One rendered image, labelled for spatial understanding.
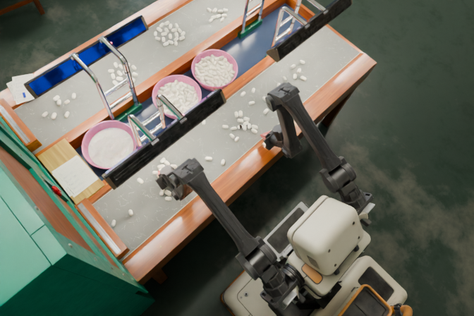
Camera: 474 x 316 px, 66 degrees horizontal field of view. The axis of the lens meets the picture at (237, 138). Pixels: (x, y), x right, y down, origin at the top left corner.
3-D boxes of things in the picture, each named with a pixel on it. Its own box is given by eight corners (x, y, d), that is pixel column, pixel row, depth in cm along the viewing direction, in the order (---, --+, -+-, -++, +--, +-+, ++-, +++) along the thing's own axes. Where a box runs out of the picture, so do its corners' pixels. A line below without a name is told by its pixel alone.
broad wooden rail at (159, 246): (365, 80, 241) (377, 62, 224) (142, 285, 174) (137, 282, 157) (350, 68, 244) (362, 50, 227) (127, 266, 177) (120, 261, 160)
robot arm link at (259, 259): (268, 286, 118) (279, 274, 120) (252, 265, 114) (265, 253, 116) (254, 274, 126) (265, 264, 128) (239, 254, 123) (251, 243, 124)
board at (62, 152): (105, 185, 174) (104, 185, 173) (77, 207, 169) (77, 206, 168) (65, 139, 182) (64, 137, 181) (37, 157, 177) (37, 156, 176)
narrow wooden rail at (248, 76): (319, 33, 244) (325, 21, 234) (86, 217, 178) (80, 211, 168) (314, 28, 246) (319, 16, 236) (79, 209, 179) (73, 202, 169)
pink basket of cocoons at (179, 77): (209, 95, 212) (209, 86, 204) (187, 132, 201) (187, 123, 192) (168, 77, 215) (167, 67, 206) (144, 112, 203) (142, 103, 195)
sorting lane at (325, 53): (359, 54, 231) (360, 52, 229) (122, 262, 164) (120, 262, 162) (323, 26, 239) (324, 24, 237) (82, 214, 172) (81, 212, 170)
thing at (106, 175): (226, 102, 169) (228, 94, 162) (113, 190, 146) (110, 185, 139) (214, 92, 171) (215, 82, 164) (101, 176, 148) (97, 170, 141)
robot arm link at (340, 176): (346, 199, 134) (357, 190, 135) (335, 178, 131) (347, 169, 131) (332, 190, 143) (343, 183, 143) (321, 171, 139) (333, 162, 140)
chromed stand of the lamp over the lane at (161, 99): (190, 157, 194) (188, 116, 154) (160, 181, 187) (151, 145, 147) (167, 133, 199) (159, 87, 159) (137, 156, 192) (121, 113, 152)
